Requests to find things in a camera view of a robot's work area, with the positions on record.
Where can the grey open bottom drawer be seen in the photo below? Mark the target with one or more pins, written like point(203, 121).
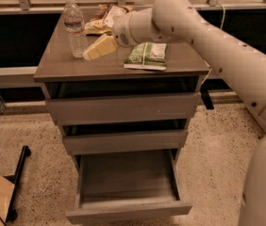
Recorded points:
point(131, 185)

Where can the black stand leg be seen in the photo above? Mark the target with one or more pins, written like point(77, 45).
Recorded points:
point(15, 178)

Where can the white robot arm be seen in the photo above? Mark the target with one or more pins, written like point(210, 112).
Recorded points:
point(240, 65)

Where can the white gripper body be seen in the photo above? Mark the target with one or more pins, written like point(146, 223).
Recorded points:
point(123, 29)

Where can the green snack bag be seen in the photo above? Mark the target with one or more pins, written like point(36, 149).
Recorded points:
point(147, 56)

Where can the yellow brown snack bag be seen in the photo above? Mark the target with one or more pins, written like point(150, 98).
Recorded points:
point(111, 9)

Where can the grey drawer cabinet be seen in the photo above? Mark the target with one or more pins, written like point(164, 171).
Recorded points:
point(64, 77)

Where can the grey middle drawer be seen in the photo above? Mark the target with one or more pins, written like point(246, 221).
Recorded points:
point(125, 142)

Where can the grey top drawer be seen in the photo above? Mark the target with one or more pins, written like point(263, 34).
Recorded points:
point(98, 110)

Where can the clear plastic water bottle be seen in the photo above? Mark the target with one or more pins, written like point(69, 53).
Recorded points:
point(74, 24)

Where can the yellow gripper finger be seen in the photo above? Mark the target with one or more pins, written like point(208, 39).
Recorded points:
point(103, 46)
point(100, 25)

